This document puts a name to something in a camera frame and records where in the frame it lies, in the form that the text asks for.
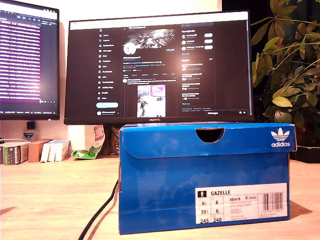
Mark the dark square plant pot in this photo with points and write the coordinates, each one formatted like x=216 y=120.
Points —
x=308 y=153

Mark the brown cardboard box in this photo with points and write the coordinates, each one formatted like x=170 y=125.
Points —
x=37 y=150

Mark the small white box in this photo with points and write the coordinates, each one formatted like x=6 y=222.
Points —
x=45 y=151
x=53 y=151
x=63 y=150

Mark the black wide computer monitor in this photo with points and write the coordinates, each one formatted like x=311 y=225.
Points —
x=160 y=62

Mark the large green leafy plant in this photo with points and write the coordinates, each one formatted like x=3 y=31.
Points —
x=287 y=75

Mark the black monitor stand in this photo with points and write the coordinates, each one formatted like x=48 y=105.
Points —
x=112 y=140

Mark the black monitor with purple text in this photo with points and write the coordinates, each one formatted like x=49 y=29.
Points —
x=25 y=50

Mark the small black mount block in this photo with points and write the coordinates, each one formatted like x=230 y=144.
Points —
x=31 y=125

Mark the green and white bag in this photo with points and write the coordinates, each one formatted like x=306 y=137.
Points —
x=92 y=147

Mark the blue striped shoebox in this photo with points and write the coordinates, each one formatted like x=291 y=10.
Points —
x=175 y=180

